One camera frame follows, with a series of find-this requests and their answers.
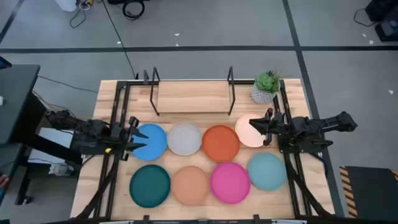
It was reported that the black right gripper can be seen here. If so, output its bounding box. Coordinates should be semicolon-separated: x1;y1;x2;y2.
248;108;285;147

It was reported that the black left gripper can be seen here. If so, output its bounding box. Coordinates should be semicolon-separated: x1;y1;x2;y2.
110;116;150;162

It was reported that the blue plate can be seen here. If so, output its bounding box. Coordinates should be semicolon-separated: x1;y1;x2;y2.
132;123;168;162

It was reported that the cream plate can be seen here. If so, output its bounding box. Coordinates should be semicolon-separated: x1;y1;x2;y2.
234;113;267;148

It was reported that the orange plate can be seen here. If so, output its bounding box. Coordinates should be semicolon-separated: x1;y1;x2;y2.
201;124;241;164

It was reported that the light teal plate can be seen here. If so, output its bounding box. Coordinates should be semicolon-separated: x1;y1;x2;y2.
247;152;287;192

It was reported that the grey plate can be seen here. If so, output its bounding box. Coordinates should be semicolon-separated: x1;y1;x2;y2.
166;121;203;157

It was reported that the pink plate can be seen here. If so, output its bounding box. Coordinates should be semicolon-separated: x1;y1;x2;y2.
210;161;251;205

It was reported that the tan plate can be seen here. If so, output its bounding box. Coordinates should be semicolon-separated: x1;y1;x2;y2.
171;165;210;206

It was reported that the succulent in white patterned pot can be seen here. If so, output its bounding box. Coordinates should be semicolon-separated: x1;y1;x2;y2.
250;68;285;105

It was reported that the dark teal plate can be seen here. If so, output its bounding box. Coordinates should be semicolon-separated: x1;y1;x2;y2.
129;164;172;208

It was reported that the white panel under desk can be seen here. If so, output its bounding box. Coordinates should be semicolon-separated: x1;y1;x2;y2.
27;126;76;164

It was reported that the black desk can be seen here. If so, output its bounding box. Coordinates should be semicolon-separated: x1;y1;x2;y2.
0;63;83;206

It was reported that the black mat with hazard stripes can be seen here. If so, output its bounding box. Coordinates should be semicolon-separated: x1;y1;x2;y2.
339;166;398;218

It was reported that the white container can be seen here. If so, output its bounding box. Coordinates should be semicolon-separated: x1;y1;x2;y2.
55;0;78;12

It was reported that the black equipment box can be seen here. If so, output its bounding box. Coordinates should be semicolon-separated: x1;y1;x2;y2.
374;19;398;43

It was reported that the black equipment case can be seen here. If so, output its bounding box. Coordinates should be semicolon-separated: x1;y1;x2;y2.
365;0;398;22

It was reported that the wooden shelf black metal frame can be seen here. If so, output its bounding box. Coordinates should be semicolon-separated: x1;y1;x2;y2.
142;65;236;116

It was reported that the black cable from desk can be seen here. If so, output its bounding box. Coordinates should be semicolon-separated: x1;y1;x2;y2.
37;75;99;94

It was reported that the long black floor cable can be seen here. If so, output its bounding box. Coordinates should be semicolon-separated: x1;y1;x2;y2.
101;0;139;80

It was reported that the thin yellow cable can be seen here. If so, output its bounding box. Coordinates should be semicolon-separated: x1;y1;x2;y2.
32;90;68;114

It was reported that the coiled black cable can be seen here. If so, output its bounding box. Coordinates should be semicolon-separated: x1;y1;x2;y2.
122;0;146;21

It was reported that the thin black looped cable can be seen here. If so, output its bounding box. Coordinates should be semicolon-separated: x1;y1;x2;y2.
68;7;87;29

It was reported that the black cable by equipment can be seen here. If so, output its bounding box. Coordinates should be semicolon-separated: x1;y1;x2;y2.
353;7;379;27

